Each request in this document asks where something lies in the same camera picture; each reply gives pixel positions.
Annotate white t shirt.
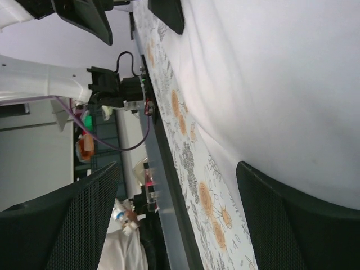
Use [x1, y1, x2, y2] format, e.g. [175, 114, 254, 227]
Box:
[163, 1, 359, 209]

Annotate background clutter items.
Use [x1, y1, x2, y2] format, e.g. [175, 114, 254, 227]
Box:
[50, 98, 169, 270]

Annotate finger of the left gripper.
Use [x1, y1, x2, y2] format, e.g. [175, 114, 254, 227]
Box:
[52, 0, 113, 46]
[148, 0, 185, 35]

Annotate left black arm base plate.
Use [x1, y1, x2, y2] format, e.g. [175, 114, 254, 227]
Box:
[120, 54, 159, 123]

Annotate floral table mat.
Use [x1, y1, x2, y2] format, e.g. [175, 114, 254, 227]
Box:
[134, 1, 258, 269]

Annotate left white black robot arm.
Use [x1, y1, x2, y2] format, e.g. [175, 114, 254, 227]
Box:
[1, 1, 145, 108]

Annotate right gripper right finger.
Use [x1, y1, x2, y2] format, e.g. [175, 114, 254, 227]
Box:
[236, 161, 359, 269]

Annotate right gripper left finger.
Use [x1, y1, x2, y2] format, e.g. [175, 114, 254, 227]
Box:
[1, 162, 120, 269]

